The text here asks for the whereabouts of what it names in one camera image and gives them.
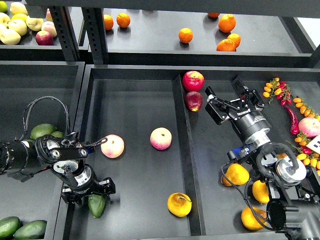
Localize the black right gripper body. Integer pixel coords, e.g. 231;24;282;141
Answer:
228;106;258;121

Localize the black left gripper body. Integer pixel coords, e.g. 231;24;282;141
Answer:
63;178;100;197

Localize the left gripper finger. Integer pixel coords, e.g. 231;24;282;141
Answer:
61;186;83;207
98;177;116;199

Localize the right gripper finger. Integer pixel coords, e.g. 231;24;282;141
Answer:
205;86;240;125
223;76;265;112

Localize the dark green avocado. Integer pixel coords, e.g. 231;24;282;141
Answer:
88;194;107;218

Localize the yellow pear with stem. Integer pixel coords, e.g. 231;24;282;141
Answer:
167;192;192;218

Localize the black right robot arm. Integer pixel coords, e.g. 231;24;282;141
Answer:
205;77;320;240

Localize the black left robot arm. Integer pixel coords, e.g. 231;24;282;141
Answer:
0;96;116;205

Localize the yellow pear left of pile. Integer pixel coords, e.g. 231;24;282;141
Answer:
224;163;250;186

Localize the yellow pear brown top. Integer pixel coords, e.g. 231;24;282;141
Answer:
277;153;288;160

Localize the green avocado small right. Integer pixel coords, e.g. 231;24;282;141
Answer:
51;131;65;138

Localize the avocado bottom left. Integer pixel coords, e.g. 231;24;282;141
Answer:
0;216;21;240

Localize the green avocado top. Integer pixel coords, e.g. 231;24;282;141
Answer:
30;123;57;140

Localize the yellow pear middle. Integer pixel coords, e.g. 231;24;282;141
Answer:
252;180;270;204

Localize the yellow pear bottom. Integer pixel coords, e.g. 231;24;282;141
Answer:
241;206;267;231

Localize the dark red apple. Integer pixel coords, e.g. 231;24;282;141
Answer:
184;91;203;112

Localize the cherry tomato bunch top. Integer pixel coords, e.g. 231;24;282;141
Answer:
262;77;292;106

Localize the cherry tomato bunch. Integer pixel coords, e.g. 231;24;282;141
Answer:
262;77;292;106
287;131;320;175

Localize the pink apple left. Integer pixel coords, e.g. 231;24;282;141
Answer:
100;134;125;159

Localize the pink apple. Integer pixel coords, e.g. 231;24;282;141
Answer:
150;127;172;151
100;134;125;159

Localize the bright red apple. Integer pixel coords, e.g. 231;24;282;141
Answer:
182;70;205;92

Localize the black divider right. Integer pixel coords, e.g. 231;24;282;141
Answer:
230;75;320;198

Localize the black divider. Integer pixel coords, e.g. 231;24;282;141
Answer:
230;75;320;198
172;75;206;236

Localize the red chili pepper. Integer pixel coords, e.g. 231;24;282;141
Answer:
285;106;300;135

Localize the orange behind front right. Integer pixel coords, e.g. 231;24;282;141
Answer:
227;33;242;48

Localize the pink apple centre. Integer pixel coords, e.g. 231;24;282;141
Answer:
150;127;172;151

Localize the black centre tray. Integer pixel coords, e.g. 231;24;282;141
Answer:
53;64;320;240

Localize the black tray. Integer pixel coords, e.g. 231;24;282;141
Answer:
53;64;320;240
0;61;85;240

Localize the pink apple right bin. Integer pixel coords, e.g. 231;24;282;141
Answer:
298;117;320;138

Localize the large orange right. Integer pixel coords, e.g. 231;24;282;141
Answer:
218;13;237;33

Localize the white label card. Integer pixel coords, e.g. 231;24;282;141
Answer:
306;135;320;154

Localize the orange centre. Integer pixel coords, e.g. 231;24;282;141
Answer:
178;27;194;44

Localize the cherry tomato bunch bottom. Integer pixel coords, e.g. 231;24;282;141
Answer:
287;131;320;175

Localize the orange top edge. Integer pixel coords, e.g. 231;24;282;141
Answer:
207;12;220;19

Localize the black divider left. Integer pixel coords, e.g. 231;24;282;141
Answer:
172;75;206;236

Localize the black left tray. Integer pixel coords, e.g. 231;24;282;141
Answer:
0;61;85;240

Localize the orange far left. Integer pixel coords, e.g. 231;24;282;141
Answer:
103;14;114;31

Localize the red apple upper shelf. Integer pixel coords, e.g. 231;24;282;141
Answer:
35;30;54;46

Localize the pale pink peach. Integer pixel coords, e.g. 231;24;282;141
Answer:
41;21;57;38

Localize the orange cherry tomato string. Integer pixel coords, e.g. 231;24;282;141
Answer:
292;96;320;121

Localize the black shelf post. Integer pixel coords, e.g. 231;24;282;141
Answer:
81;7;109;65

